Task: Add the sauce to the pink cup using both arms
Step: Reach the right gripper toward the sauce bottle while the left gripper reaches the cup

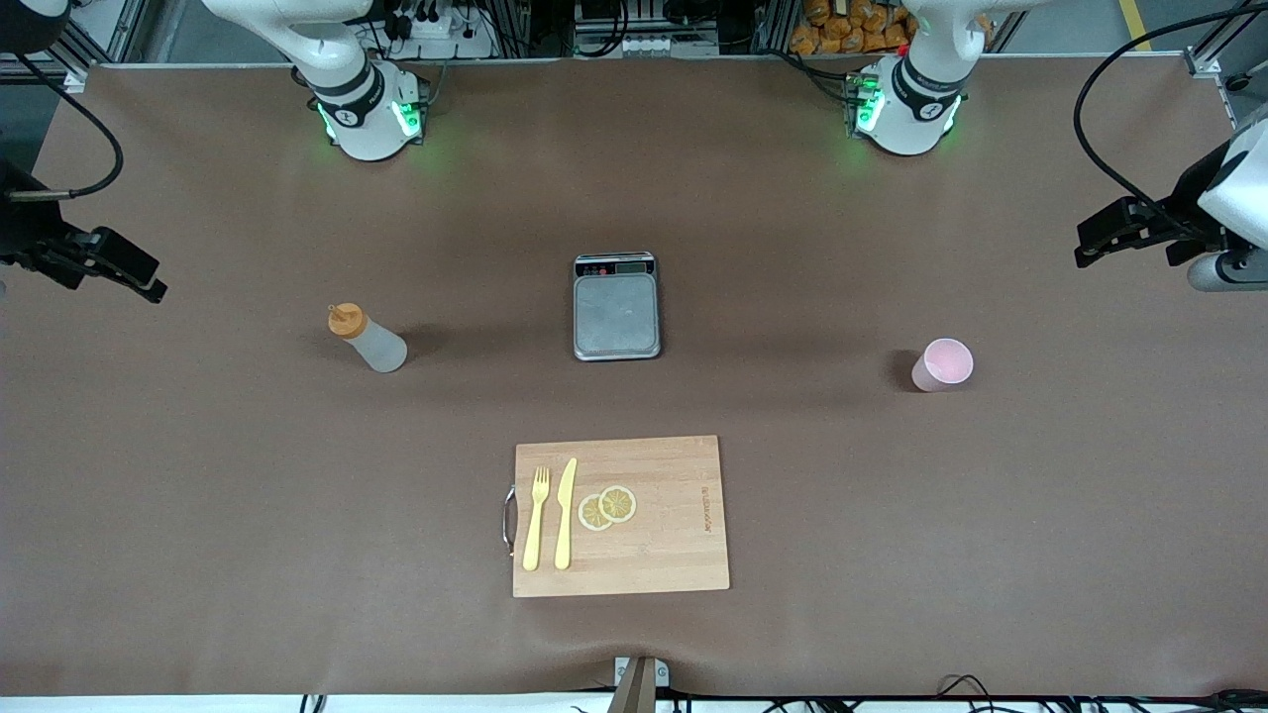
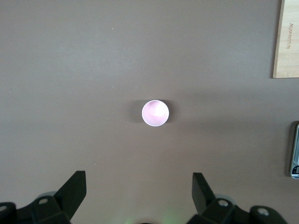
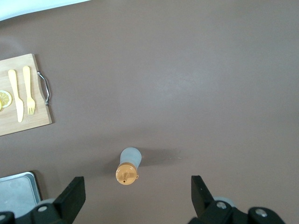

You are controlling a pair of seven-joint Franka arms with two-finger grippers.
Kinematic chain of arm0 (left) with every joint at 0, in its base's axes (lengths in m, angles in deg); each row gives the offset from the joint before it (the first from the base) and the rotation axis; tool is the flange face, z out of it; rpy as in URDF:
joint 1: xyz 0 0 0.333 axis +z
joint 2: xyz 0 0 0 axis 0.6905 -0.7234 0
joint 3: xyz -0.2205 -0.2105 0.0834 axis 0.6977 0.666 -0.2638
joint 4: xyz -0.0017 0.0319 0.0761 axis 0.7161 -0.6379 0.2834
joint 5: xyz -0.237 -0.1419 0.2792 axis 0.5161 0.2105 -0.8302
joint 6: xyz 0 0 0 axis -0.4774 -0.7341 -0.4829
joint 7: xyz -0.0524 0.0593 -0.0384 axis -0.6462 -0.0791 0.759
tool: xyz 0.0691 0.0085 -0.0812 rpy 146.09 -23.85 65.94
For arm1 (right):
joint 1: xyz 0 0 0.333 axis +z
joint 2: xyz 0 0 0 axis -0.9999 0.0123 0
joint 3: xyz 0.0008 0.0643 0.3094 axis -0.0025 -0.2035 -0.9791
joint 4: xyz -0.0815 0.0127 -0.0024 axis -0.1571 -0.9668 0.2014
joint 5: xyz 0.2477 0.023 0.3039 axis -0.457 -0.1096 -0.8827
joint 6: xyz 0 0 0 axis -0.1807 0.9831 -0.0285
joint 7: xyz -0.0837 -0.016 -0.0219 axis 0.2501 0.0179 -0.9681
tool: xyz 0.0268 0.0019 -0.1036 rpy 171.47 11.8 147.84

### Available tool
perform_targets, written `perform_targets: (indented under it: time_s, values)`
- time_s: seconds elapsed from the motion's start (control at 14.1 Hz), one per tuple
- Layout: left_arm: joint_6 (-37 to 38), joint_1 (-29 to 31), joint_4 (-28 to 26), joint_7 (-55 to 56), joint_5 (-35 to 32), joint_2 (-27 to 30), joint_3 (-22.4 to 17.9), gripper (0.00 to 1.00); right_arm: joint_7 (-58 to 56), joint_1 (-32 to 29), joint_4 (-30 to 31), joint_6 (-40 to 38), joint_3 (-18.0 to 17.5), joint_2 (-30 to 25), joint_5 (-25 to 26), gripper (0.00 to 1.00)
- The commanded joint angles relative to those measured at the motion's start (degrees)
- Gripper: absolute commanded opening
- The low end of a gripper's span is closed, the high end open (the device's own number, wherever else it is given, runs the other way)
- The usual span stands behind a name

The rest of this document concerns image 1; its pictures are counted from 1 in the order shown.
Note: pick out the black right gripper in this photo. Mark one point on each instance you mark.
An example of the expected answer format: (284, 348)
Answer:
(22, 231)

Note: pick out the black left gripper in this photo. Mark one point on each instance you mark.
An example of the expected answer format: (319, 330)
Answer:
(1185, 212)

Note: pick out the pink plastic cup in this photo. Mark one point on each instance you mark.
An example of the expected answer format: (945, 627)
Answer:
(941, 364)

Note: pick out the clear bottle orange cap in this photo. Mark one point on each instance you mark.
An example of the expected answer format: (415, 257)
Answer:
(376, 345)

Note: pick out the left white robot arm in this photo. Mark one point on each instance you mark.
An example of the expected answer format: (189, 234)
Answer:
(916, 109)

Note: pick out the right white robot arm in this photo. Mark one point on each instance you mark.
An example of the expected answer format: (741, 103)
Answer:
(367, 119)

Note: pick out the orange snack packets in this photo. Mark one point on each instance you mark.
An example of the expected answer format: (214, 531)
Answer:
(842, 35)

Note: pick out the white power strip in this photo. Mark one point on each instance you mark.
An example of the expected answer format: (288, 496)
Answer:
(466, 45)

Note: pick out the yellow plastic fork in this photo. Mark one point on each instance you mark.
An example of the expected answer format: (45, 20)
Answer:
(536, 525)

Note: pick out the steel kitchen scale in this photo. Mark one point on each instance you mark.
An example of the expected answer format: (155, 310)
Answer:
(616, 317)

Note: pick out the yellow plastic knife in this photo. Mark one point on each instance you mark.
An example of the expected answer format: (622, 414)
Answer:
(565, 515)

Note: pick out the white socket strip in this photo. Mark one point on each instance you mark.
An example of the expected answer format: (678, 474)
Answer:
(644, 46)

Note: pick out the lemon slice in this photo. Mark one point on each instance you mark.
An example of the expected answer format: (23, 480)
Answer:
(590, 515)
(618, 503)

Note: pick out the wooden cutting board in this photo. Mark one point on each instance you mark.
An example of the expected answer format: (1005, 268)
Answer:
(664, 555)

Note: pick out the aluminium frame profile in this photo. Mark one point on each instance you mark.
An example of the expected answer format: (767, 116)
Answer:
(74, 79)
(1204, 62)

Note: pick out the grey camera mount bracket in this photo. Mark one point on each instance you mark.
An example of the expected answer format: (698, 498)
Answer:
(644, 678)

